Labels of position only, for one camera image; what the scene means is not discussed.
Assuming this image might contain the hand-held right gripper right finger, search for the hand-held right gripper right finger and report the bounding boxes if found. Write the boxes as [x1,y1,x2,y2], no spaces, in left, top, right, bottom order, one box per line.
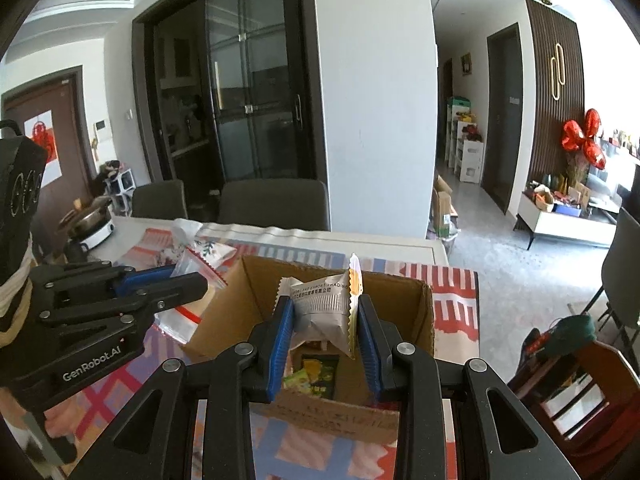
[356,296,581,480]

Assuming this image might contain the white low cabinet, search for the white low cabinet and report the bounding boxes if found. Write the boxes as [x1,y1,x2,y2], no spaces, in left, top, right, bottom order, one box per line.
[514,192,619,251]

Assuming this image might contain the red foil balloon bunch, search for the red foil balloon bunch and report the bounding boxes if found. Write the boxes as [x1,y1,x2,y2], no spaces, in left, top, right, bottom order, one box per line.
[560,108,607,171]

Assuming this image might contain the person's left hand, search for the person's left hand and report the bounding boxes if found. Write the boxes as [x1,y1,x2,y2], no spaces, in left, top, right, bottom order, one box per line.
[0,385,31,436]

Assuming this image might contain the brown wooden door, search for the brown wooden door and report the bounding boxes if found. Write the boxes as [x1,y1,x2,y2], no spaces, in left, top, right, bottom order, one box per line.
[0,66,97,261]

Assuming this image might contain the floral tissue box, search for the floral tissue box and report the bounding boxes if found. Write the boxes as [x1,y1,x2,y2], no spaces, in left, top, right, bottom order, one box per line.
[150,218,240,274]

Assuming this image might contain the dark green cloth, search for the dark green cloth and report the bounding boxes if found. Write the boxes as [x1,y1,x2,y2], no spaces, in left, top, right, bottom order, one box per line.
[542,315,597,359]

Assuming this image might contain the dark hallway door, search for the dark hallway door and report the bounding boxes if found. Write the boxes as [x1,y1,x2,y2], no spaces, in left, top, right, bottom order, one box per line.
[485,22,526,216]

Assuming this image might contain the dark glass sliding door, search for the dark glass sliding door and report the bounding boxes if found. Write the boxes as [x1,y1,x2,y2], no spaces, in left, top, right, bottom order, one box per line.
[132,0,329,211]

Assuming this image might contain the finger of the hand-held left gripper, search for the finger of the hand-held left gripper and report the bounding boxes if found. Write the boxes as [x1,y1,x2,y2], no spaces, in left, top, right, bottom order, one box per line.
[39,272,209,332]
[30,259,177,307]

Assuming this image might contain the colourful patterned tablecloth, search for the colourful patterned tablecloth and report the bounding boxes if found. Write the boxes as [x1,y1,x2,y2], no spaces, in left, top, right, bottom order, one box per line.
[45,226,482,480]

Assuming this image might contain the grey dining chair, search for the grey dining chair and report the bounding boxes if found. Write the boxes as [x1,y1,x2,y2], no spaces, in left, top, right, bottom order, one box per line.
[582,207,640,362]
[217,178,331,232]
[131,179,189,220]

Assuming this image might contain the cardboard boxes on floor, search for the cardboard boxes on floor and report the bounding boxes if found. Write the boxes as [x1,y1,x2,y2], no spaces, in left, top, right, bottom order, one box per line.
[432,174,459,239]

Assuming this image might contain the dark green snack packet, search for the dark green snack packet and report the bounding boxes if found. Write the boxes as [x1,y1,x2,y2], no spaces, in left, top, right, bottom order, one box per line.
[299,352,341,401]

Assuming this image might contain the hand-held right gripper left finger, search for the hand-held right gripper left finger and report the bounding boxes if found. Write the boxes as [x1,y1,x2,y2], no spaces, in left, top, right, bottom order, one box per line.
[65,296,297,480]

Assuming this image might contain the steel electric cooking pot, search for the steel electric cooking pot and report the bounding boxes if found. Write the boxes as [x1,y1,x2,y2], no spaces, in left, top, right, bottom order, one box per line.
[60,197,117,254]

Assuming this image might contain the brown wooden chair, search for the brown wooden chair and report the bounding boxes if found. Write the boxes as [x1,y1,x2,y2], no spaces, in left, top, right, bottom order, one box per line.
[507,327,640,480]

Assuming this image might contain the small white cube shelf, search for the small white cube shelf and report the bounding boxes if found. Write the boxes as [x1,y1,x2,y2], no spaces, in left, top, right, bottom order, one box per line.
[106,169,136,216]

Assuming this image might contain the red and white door poster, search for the red and white door poster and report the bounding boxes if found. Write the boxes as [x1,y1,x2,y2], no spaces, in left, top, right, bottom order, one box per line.
[24,108,64,181]

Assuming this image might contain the white silver snack packet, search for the white silver snack packet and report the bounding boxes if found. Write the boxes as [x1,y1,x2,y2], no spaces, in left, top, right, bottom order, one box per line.
[276,252,364,361]

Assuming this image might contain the gold wall ornament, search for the gold wall ornament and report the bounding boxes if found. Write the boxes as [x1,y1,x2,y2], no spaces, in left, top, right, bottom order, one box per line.
[549,43,569,101]

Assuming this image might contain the white hallway shelf unit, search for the white hallway shelf unit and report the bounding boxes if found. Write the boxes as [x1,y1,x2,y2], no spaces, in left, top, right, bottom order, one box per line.
[446,97,486,184]

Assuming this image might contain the brown cardboard box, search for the brown cardboard box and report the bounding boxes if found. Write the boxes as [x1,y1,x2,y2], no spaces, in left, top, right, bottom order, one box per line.
[182,255,435,445]

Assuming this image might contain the clear zip bag red stripe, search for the clear zip bag red stripe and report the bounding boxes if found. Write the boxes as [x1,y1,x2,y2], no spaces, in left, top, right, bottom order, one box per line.
[152,247,229,346]

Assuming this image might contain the red garment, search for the red garment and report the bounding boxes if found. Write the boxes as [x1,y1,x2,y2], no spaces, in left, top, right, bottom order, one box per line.
[616,390,640,466]

